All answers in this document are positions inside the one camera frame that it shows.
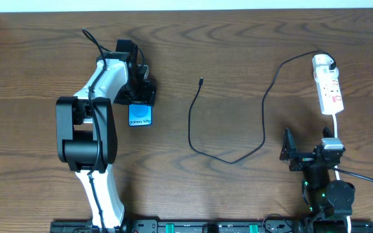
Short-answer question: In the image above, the blue screen Galaxy smartphone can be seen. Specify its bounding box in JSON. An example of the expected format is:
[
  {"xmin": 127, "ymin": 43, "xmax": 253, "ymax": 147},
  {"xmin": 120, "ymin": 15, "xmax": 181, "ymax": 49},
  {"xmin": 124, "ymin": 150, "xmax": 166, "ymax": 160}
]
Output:
[{"xmin": 128, "ymin": 104, "xmax": 152, "ymax": 127}]

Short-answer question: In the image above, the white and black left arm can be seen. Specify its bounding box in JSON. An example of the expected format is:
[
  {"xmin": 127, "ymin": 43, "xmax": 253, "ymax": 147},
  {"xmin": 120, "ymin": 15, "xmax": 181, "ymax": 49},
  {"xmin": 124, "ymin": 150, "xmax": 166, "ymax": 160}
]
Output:
[{"xmin": 56, "ymin": 39, "xmax": 157, "ymax": 232}]

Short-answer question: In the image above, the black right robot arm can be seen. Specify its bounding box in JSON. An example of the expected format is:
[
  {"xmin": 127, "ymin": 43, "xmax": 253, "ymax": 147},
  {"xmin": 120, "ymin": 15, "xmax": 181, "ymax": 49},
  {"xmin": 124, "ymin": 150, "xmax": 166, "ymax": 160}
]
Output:
[{"xmin": 280, "ymin": 128, "xmax": 355, "ymax": 232}]

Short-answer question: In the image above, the white USB charger plug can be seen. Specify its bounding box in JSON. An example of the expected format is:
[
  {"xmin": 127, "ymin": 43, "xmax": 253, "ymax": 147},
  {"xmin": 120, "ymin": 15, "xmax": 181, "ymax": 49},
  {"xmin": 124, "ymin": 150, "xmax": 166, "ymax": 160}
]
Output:
[{"xmin": 312, "ymin": 54, "xmax": 336, "ymax": 72}]

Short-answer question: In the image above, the white power strip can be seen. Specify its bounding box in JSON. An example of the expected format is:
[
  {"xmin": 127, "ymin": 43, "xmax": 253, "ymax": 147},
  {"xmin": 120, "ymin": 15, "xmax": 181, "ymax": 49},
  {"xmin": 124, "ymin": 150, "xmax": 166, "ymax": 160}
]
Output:
[{"xmin": 313, "ymin": 66, "xmax": 344, "ymax": 115}]

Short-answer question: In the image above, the white power strip cord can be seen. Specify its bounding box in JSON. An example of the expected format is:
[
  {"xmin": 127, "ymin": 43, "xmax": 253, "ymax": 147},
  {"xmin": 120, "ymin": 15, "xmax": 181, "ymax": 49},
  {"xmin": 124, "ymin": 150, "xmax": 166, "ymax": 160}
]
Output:
[{"xmin": 331, "ymin": 113, "xmax": 352, "ymax": 233}]

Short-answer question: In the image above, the black USB charging cable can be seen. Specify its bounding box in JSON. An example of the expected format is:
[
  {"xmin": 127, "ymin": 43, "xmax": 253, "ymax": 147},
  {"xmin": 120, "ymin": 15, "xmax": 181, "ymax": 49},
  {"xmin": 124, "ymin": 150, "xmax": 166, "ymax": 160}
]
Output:
[{"xmin": 188, "ymin": 49, "xmax": 337, "ymax": 165}]

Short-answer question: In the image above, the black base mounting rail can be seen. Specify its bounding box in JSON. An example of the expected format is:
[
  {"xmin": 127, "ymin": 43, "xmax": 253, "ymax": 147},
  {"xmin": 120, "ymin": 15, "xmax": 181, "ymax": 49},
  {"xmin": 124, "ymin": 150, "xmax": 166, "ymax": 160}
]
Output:
[{"xmin": 49, "ymin": 218, "xmax": 373, "ymax": 233}]

